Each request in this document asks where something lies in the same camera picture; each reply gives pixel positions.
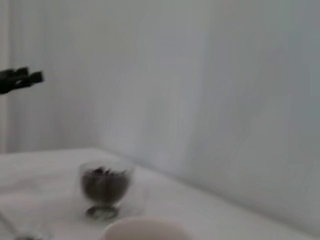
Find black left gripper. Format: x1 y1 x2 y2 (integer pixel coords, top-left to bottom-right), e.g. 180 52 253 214
0 66 45 95

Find coffee beans heap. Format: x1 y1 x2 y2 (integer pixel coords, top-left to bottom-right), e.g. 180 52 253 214
82 166 131 205

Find small clear glass dish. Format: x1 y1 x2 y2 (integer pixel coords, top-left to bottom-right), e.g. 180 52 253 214
0 211 54 240

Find clear glass saucer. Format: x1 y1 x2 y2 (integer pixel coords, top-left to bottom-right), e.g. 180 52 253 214
72 197 149 224

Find red ceramic mug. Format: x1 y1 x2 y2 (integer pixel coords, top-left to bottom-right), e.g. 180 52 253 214
99 216 194 240

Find clear glass handled cup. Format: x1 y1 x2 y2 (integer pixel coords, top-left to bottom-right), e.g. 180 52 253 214
78 161 135 221

